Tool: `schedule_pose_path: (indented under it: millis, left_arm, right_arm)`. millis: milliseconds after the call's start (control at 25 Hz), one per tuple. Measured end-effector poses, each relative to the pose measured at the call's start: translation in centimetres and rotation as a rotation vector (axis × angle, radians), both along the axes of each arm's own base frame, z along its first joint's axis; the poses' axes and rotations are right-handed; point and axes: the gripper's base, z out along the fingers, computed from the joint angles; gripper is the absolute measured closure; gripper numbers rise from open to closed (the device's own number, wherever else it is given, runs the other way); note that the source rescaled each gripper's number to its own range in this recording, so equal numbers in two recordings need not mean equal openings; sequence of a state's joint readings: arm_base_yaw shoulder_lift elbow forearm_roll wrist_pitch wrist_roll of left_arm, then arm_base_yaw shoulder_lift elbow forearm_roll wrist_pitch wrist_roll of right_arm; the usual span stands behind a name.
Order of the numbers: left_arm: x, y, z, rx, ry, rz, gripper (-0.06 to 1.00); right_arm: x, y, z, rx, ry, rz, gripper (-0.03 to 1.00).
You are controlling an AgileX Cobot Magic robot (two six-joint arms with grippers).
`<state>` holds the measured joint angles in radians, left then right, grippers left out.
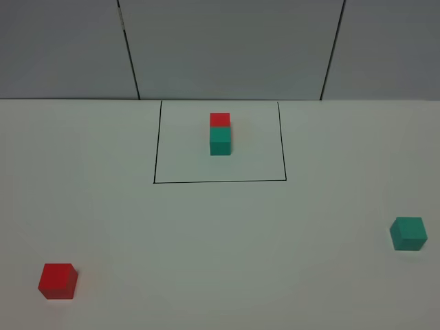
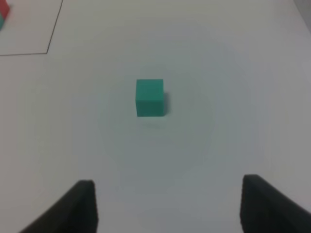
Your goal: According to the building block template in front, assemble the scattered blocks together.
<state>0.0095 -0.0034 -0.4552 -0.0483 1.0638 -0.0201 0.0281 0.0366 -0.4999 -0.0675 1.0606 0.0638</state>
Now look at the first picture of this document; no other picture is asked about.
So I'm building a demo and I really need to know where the green template block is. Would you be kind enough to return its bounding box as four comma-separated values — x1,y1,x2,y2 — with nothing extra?
210,126,232,155

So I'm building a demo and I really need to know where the red template block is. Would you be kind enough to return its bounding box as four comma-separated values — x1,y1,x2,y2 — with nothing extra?
210,113,230,127

